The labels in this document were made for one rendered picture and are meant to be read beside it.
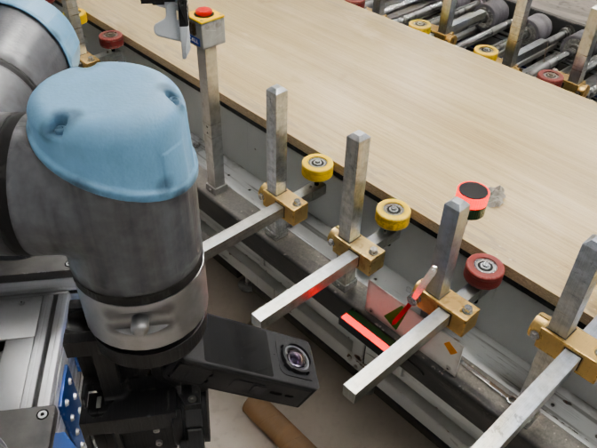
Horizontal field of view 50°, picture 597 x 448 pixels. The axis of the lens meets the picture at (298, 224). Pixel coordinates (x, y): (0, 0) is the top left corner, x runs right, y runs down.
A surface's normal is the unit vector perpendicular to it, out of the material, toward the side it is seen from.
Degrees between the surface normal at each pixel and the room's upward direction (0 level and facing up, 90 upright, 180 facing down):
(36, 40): 42
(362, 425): 0
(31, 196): 60
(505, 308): 90
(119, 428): 90
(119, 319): 90
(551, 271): 0
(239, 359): 33
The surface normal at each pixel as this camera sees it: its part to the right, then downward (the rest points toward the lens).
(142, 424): 0.14, 0.64
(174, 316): 0.60, 0.53
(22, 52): 0.68, -0.57
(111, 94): 0.02, -0.76
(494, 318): -0.73, 0.43
